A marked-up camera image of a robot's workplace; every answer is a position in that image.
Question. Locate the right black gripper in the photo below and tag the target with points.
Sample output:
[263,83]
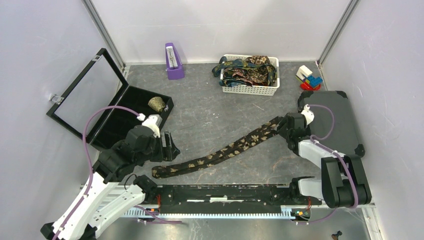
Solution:
[281,128]

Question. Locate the pile of patterned ties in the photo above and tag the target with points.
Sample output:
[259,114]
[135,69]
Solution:
[256,70]

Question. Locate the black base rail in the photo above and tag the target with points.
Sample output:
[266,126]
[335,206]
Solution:
[226,199]

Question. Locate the rolled gold tie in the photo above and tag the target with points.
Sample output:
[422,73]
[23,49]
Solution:
[157,104]

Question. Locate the white perforated basket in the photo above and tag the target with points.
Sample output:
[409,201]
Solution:
[253,90]

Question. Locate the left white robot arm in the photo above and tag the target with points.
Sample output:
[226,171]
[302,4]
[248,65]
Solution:
[85,219]

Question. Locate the small black knob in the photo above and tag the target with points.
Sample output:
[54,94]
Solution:
[335,236]

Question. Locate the black gold floral tie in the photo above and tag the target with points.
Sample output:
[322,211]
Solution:
[254,138]

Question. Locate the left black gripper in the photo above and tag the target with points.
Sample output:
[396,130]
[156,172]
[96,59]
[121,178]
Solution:
[168,152]

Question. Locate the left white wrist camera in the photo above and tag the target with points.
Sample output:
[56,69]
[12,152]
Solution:
[152,121]

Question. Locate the colourful toy blocks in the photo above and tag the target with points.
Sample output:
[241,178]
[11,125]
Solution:
[308,82]

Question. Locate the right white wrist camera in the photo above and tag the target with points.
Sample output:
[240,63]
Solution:
[307,114]

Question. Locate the dark grey hard case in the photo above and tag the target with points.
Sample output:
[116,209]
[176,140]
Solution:
[334,117]

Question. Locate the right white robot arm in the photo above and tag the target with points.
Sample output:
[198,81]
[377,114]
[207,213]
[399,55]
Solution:
[343,181]

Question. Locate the purple metronome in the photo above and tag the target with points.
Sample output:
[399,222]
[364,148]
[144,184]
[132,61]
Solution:
[174,66]

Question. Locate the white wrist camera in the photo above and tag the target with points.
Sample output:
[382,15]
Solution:
[152,121]
[307,114]

